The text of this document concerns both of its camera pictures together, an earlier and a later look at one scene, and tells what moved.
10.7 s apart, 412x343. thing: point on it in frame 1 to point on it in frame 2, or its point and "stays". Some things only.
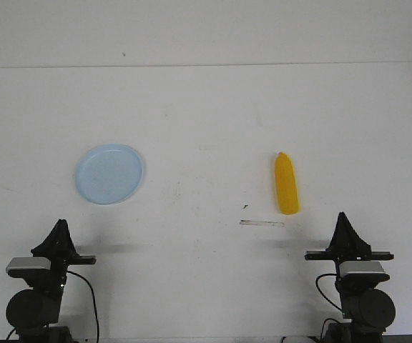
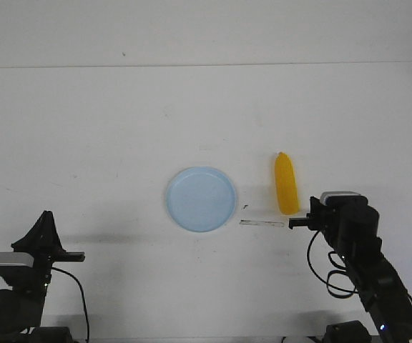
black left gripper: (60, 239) to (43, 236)
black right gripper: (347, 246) to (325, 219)
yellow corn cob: (286, 187) stays
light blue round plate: (109, 174) to (202, 199)
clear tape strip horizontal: (254, 222) stays
